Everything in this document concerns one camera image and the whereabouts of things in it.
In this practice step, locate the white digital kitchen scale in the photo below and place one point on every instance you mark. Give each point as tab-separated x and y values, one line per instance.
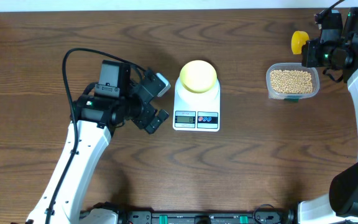
197	111

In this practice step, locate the yellow measuring scoop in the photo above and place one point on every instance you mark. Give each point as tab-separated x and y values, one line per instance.
298	39

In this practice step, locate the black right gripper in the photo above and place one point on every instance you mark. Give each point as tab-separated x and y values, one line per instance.
309	50

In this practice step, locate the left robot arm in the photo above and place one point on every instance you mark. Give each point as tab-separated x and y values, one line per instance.
123	93

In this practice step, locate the soybeans in container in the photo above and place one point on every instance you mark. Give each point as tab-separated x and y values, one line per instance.
291	81

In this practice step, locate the clear plastic container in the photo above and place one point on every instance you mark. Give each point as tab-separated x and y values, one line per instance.
292	66

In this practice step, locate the pale yellow bowl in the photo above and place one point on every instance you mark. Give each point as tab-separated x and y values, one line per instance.
198	76

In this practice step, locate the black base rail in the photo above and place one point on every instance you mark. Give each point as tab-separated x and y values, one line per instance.
191	217

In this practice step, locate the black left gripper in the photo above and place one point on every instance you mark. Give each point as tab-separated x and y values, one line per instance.
142	120

